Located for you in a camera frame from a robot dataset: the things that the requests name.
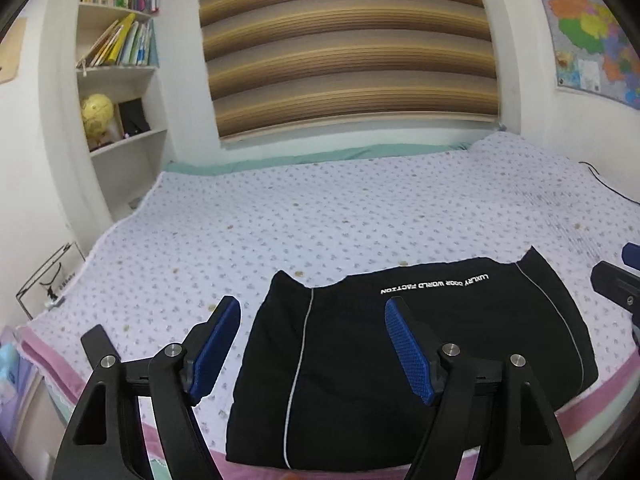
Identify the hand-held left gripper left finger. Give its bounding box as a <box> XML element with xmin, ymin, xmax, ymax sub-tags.
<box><xmin>52</xmin><ymin>295</ymin><xmax>242</xmax><ymax>480</ymax></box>

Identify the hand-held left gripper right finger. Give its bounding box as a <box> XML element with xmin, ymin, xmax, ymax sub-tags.
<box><xmin>384</xmin><ymin>296</ymin><xmax>576</xmax><ymax>480</ymax></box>

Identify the black jacket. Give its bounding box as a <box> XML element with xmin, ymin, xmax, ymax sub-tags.
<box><xmin>226</xmin><ymin>246</ymin><xmax>600</xmax><ymax>473</ymax></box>

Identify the pink bed sheet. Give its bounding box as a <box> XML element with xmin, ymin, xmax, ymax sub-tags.
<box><xmin>17</xmin><ymin>327</ymin><xmax>640</xmax><ymax>480</ymax></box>

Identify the white mattress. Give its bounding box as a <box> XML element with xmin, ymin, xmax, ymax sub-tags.
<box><xmin>555</xmin><ymin>382</ymin><xmax>640</xmax><ymax>466</ymax></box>

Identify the white floral bedspread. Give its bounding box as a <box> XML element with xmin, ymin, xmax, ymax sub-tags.
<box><xmin>15</xmin><ymin>132</ymin><xmax>640</xmax><ymax>461</ymax></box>

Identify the white bag with line drawing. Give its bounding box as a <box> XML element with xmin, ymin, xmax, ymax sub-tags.
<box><xmin>15</xmin><ymin>241</ymin><xmax>86</xmax><ymax>321</ymax></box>

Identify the white bookshelf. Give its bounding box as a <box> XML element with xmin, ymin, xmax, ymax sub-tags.
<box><xmin>75</xmin><ymin>0</ymin><xmax>171</xmax><ymax>213</ymax></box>

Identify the green bed sheet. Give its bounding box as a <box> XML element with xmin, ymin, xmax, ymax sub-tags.
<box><xmin>164</xmin><ymin>142</ymin><xmax>473</xmax><ymax>177</ymax></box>

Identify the light blue plastic object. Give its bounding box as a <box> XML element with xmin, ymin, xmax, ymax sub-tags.
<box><xmin>0</xmin><ymin>325</ymin><xmax>31</xmax><ymax>411</ymax></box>

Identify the black box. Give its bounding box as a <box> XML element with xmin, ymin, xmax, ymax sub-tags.
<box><xmin>117</xmin><ymin>98</ymin><xmax>152</xmax><ymax>135</ymax></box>

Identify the yellow globe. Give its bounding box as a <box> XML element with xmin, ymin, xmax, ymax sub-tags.
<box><xmin>80</xmin><ymin>94</ymin><xmax>115</xmax><ymax>151</ymax></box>

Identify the brown striped window blind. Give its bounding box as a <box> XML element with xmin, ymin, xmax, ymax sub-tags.
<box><xmin>196</xmin><ymin>0</ymin><xmax>502</xmax><ymax>142</ymax></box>

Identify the stack of leaning thin books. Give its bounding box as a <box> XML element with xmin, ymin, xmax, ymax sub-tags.
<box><xmin>76</xmin><ymin>12</ymin><xmax>157</xmax><ymax>68</ymax></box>

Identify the black cable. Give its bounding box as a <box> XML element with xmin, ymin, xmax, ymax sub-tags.
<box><xmin>579</xmin><ymin>161</ymin><xmax>640</xmax><ymax>202</ymax></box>

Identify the colourful wall map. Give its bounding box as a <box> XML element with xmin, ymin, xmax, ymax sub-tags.
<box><xmin>532</xmin><ymin>0</ymin><xmax>640</xmax><ymax>111</ymax></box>

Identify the wooden wall board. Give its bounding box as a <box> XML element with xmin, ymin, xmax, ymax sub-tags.
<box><xmin>0</xmin><ymin>17</ymin><xmax>28</xmax><ymax>85</ymax></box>

